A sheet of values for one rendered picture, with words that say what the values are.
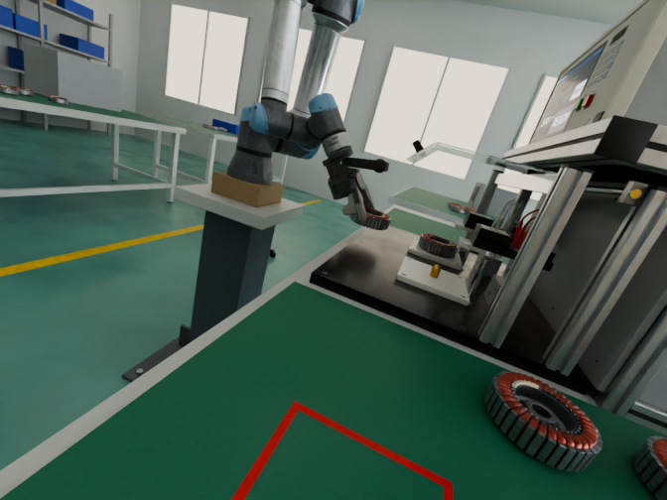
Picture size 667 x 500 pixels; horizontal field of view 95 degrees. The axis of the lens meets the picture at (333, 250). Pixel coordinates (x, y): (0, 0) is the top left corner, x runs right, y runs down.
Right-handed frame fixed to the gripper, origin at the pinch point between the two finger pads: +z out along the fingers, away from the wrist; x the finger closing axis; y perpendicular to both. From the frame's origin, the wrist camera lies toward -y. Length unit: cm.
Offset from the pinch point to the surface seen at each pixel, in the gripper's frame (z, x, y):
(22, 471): 3, 75, 9
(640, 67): -9, 25, -49
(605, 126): -3, 35, -40
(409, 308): 14.7, 32.8, -9.2
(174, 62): -395, -459, 384
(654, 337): 25, 36, -39
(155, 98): -361, -459, 463
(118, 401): 3, 69, 9
